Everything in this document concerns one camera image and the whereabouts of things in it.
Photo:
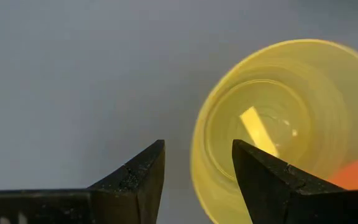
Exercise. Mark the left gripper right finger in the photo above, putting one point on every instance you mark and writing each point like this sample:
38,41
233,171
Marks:
275,199

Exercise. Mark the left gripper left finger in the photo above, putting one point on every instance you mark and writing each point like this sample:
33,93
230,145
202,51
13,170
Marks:
120,199

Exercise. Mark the yellow plastic cup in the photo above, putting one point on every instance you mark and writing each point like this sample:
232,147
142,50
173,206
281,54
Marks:
291,93

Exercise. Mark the blue table mat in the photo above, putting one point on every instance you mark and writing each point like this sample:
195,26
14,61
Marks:
73,77

